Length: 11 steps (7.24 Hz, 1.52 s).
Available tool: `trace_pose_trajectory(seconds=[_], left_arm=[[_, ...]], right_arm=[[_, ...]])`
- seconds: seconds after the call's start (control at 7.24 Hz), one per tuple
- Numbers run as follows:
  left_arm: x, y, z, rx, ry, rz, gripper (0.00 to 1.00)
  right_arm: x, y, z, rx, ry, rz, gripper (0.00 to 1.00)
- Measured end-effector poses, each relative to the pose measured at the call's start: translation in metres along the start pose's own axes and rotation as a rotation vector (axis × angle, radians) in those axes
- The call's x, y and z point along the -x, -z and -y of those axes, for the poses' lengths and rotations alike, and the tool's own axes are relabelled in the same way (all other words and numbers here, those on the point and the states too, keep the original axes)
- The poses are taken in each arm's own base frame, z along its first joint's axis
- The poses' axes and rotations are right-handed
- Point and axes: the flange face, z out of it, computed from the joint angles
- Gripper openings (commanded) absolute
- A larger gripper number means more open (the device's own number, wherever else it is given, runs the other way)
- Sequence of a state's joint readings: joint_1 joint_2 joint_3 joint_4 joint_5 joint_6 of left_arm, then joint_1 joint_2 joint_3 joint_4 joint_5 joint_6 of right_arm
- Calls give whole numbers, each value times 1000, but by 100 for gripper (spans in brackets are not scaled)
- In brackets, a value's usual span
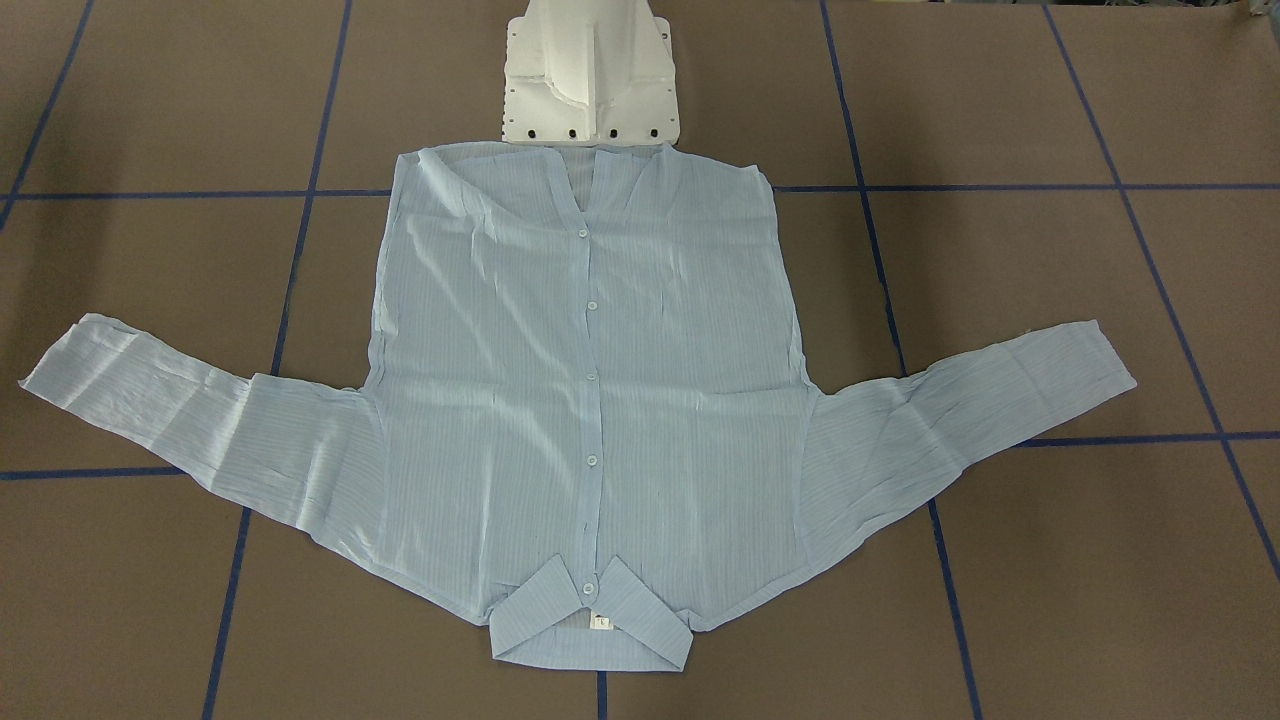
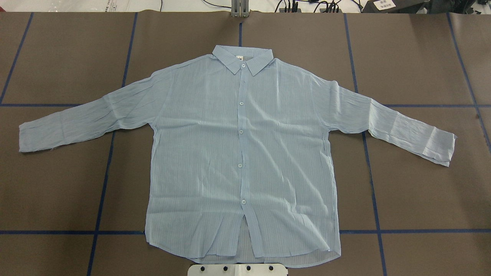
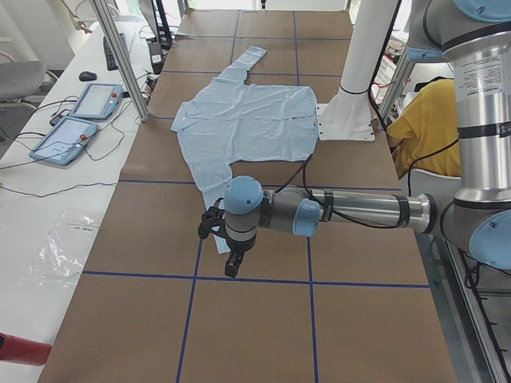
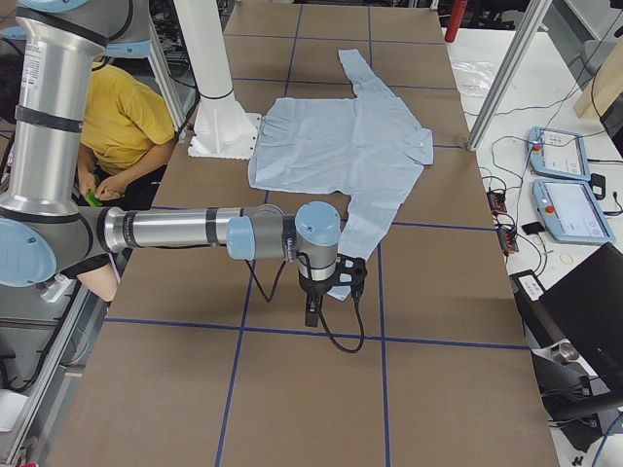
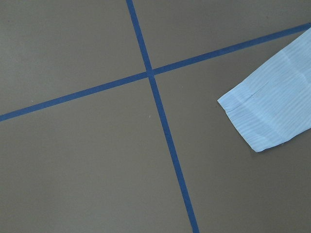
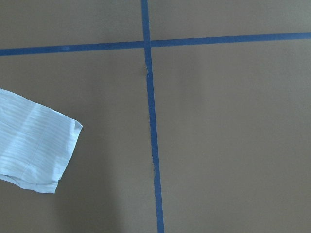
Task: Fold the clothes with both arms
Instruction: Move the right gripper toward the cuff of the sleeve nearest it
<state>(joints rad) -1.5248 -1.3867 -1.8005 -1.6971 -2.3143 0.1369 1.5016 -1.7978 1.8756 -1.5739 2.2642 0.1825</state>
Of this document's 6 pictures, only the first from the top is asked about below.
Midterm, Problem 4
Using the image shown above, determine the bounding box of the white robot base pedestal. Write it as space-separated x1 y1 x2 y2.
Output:
500 1 681 147

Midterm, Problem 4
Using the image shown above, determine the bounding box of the light blue button-up shirt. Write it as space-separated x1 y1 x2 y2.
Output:
20 142 1135 673

